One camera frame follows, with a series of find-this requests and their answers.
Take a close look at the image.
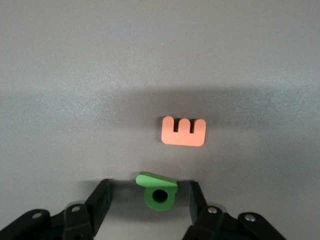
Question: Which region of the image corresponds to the brown table cover sheet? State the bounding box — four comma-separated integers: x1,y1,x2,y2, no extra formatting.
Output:
0,0,320,240

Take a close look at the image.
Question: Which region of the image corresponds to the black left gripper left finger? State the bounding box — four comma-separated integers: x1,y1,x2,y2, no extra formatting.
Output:
0,178,113,240

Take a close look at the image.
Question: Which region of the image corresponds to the green foam letter P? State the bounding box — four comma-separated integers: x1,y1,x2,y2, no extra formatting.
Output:
135,171,179,212

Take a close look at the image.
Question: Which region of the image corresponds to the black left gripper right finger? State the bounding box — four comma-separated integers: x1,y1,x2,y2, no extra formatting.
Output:
183,180,287,240

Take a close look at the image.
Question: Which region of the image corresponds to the orange foam letter E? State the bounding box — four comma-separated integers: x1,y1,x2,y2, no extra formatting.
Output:
161,115,207,147

